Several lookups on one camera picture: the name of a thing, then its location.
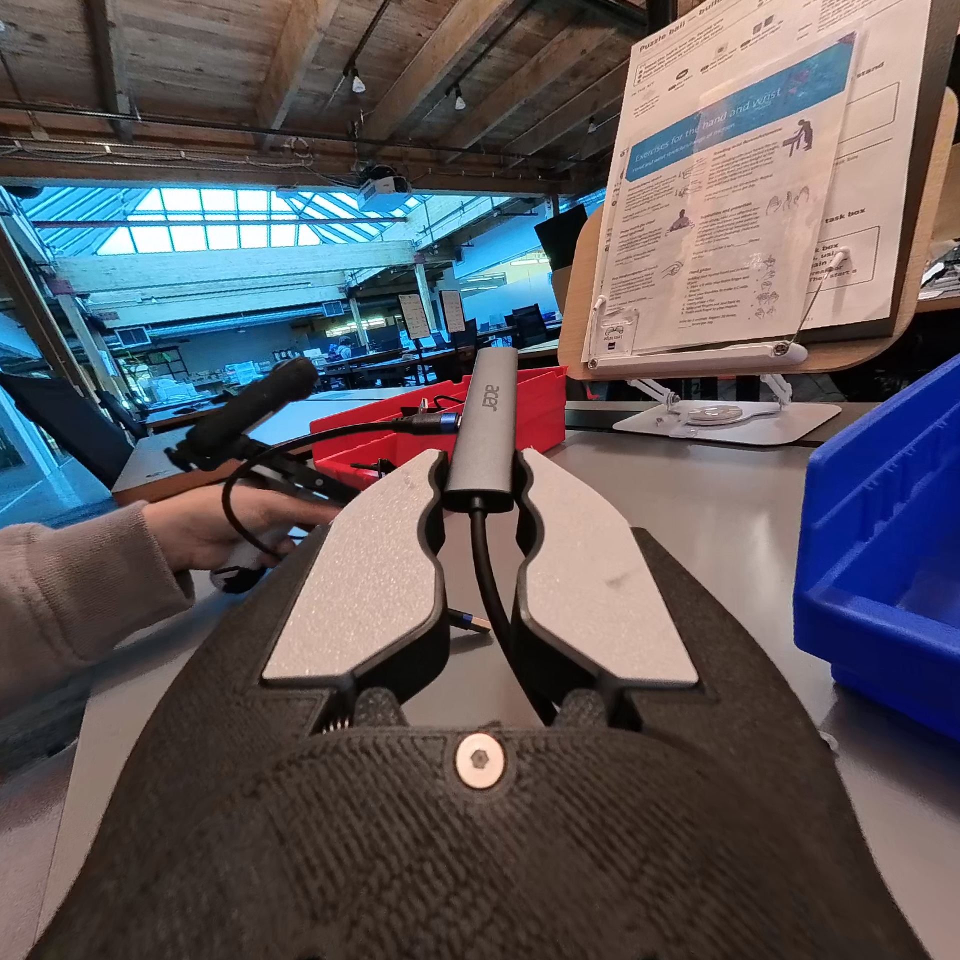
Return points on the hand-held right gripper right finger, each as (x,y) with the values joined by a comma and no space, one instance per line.
(600,592)

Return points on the white printed instruction sheet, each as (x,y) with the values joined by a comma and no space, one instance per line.
(877,187)

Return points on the white standing sign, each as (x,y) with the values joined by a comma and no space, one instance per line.
(452,311)
(413,315)

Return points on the wooden document stand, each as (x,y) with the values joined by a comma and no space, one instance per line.
(922,225)

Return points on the ceiling projector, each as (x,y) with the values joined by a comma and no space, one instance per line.
(382,191)

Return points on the laminated blue-banner exercise sheet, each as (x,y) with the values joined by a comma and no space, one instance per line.
(720,225)

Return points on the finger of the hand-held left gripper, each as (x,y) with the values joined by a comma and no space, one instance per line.
(322,481)

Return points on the person's left hand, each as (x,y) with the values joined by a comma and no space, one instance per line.
(195,532)

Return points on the black monitor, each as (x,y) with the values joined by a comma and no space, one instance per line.
(561,236)

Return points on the wood-edged white table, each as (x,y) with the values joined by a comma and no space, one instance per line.
(172,457)

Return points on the dark slanted panel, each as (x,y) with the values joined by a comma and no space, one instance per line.
(67,431)

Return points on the ceiling spot lamp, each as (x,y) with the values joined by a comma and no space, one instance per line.
(459,99)
(358,81)

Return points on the person's left forearm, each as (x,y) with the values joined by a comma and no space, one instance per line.
(67,600)

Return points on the red plastic bin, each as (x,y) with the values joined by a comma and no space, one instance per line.
(525,420)

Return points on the grey desk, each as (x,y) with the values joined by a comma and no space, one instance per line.
(712,525)

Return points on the black office chair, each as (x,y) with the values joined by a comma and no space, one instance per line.
(529,324)

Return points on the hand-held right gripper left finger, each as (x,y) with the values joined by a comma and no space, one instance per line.
(360,592)

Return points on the blue plastic bin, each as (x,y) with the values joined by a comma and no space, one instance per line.
(885,570)

